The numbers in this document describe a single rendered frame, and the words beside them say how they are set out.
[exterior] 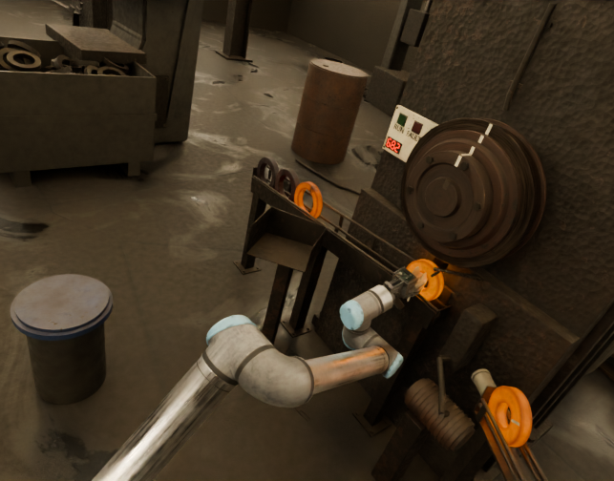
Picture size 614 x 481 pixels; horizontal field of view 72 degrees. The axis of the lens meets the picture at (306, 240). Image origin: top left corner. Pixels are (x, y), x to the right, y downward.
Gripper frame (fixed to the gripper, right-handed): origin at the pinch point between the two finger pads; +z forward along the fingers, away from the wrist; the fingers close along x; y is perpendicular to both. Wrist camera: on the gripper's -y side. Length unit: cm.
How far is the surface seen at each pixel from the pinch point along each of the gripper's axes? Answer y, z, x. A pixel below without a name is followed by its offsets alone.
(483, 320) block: 4.1, -2.3, -26.6
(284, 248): -9, -30, 51
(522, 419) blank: 5, -21, -54
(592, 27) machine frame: 81, 34, -7
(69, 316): -3, -113, 58
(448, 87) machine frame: 55, 27, 28
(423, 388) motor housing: -18.7, -23.0, -25.9
